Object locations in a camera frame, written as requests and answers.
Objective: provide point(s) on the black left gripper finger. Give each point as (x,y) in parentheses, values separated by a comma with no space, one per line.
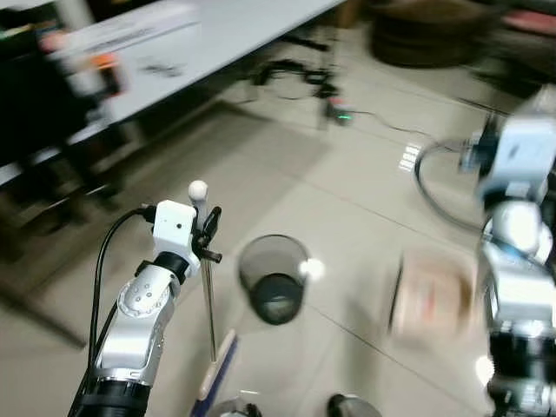
(211,221)

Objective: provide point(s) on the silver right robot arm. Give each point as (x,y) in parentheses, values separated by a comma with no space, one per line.
(517,295)

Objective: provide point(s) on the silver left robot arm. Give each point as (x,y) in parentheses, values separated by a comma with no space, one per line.
(139,321)

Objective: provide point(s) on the grey translucent waste bin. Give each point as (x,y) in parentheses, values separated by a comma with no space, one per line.
(276,295)

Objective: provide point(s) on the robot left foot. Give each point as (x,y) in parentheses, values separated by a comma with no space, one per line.
(234,409)

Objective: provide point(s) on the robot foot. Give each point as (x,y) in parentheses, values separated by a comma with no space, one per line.
(349,407)
(234,409)

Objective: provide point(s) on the power strip with green light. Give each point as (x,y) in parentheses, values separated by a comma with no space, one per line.
(339,111)

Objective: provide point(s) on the white table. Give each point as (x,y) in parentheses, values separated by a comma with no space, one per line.
(217,43)

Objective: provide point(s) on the orange and black device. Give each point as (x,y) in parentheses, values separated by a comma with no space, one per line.
(106,71)

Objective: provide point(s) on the black chair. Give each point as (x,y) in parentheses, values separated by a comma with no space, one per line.
(39,113)

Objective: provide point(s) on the long white carton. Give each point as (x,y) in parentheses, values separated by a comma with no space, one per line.
(130,30)

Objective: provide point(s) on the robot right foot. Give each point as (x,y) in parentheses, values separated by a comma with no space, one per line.
(349,407)

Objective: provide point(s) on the brown cardboard box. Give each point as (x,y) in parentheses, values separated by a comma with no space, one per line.
(433,295)

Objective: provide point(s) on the dark round pouf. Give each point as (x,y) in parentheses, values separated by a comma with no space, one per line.
(430,35)

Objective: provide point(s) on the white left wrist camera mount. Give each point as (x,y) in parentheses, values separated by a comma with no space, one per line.
(174,226)

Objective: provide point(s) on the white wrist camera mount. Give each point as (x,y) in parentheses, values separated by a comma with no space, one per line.
(521,156)
(174,226)

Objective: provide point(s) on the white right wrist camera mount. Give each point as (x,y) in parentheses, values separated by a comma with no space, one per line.
(521,156)

